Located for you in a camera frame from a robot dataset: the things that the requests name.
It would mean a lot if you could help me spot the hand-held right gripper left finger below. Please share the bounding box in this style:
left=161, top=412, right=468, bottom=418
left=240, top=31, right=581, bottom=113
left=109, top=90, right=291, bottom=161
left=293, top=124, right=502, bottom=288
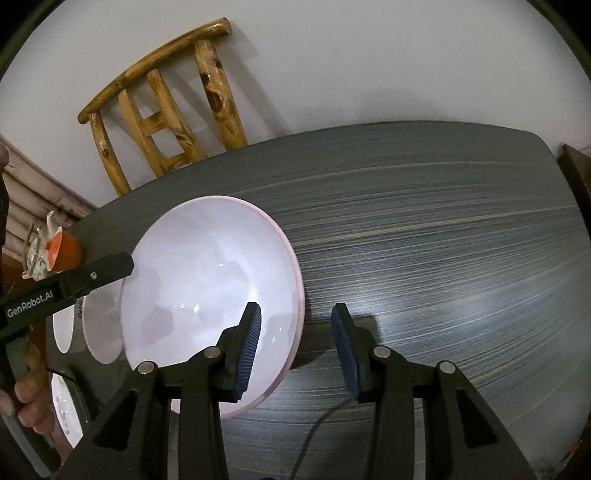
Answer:
left=60, top=302, right=262, bottom=480

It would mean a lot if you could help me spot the orange lidded cup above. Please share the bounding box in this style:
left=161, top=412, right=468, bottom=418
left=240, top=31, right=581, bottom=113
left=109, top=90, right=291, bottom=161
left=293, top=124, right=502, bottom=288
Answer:
left=45, top=232, right=84, bottom=273

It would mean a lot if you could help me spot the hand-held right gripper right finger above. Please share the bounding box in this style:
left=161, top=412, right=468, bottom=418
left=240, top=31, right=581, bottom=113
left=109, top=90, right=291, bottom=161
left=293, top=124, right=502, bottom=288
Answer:
left=331, top=303, right=539, bottom=480

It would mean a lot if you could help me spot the white floral plate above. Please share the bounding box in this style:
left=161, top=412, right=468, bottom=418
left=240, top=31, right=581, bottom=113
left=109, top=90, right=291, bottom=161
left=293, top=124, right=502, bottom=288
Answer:
left=51, top=371, right=85, bottom=449

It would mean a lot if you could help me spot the dark wooden chair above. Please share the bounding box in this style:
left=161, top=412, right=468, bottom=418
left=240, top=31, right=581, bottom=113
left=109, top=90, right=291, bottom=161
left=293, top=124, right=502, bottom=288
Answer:
left=556, top=144, right=591, bottom=217

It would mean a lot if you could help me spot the beige patterned curtain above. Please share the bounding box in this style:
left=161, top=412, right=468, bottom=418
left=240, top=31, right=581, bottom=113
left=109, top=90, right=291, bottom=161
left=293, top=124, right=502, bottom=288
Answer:
left=0, top=134, right=98, bottom=268

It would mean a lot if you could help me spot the person's left hand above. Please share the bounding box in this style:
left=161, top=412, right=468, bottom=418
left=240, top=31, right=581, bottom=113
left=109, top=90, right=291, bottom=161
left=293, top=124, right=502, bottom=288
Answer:
left=0, top=342, right=53, bottom=435

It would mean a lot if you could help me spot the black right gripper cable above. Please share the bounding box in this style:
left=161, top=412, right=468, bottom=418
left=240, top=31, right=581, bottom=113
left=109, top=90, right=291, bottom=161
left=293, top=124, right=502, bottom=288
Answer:
left=294, top=396, right=354, bottom=480

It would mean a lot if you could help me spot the light wooden chair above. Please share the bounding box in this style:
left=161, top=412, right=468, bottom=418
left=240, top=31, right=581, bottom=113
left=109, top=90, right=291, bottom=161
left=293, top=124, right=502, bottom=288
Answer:
left=78, top=17, right=247, bottom=197

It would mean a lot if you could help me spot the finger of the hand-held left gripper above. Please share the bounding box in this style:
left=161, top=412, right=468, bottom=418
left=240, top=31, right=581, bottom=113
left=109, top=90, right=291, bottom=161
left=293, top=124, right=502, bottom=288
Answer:
left=58, top=251, right=136, bottom=298

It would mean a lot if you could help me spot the white bowl with blue print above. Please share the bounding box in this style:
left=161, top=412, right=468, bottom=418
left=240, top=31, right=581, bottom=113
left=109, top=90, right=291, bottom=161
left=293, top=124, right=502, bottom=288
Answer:
left=74, top=277, right=125, bottom=365

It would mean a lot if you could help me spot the floral ceramic teapot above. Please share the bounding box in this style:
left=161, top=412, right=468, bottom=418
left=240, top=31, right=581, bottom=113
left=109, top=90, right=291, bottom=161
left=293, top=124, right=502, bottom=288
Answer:
left=21, top=210, right=63, bottom=280

